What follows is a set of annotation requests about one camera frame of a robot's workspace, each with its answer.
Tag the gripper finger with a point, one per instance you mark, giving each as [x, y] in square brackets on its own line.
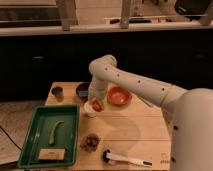
[90, 101]
[102, 104]

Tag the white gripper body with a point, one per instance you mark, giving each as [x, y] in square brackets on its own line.
[97, 89]

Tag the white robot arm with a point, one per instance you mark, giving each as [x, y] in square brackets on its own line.
[192, 111]

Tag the white paper cup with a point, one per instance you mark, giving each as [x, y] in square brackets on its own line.
[89, 111]

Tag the small dark cup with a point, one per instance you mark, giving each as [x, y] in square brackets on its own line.
[57, 92]

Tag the dark blue bowl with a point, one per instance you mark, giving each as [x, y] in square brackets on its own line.
[82, 91]

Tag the orange bowl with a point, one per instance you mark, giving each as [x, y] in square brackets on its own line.
[118, 96]

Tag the green cucumber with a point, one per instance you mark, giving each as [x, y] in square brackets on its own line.
[51, 140]

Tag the green plastic tray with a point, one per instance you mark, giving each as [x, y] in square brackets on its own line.
[66, 136]

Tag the wooden block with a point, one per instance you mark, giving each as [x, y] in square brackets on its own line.
[51, 154]

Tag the wooden chair leg left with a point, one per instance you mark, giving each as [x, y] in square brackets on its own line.
[67, 13]

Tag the wooden chair leg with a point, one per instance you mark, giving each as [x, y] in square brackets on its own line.
[125, 14]
[67, 13]

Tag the wooden chair leg middle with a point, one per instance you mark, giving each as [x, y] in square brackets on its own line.
[125, 14]

